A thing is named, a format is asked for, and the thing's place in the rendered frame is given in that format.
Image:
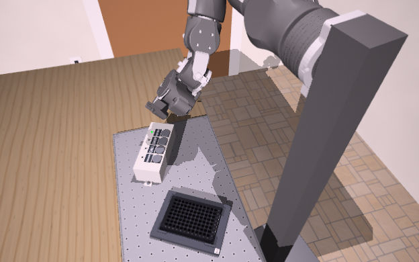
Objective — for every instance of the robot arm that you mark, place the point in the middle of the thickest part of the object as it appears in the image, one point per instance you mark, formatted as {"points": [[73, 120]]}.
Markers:
{"points": [[304, 23]]}

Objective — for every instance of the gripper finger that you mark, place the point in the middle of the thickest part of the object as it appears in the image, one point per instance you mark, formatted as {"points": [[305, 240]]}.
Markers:
{"points": [[157, 107], [167, 105]]}

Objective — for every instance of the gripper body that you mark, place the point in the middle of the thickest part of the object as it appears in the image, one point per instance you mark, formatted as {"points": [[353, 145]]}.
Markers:
{"points": [[180, 97]]}

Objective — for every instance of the white operator button panel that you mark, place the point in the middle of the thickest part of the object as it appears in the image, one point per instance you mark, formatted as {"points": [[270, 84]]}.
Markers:
{"points": [[152, 160]]}

